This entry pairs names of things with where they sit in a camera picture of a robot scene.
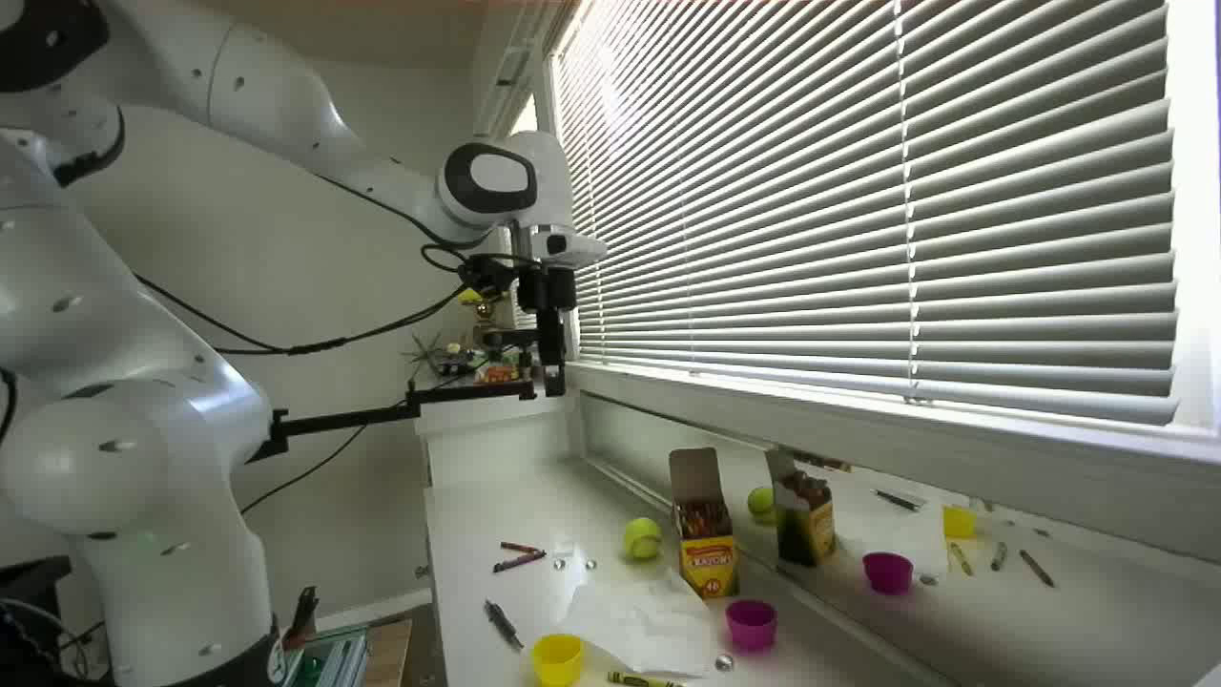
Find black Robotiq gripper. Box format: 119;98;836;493
514;260;579;399

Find white paper napkin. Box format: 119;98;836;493
560;548;718;679

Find small colourful trinkets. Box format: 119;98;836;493
444;341;527;389

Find dark pen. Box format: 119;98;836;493
480;595;527;655

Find yellow plastic cup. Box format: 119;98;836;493
527;628;592;687

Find magenta plastic cup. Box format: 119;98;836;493
721;595;781;655

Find brown cardboard piece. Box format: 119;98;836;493
360;609;416;687

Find white window sill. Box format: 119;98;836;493
564;357;1221;470

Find large white window blinds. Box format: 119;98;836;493
555;0;1178;430

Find black equipment stand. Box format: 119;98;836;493
0;553;79;687

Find black stereo camera bar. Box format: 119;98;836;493
477;323;541;351

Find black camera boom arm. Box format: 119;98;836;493
245;377;545;467

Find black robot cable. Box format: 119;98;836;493
129;156;512;357

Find thin black boom cable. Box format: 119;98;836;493
238;423;374;520

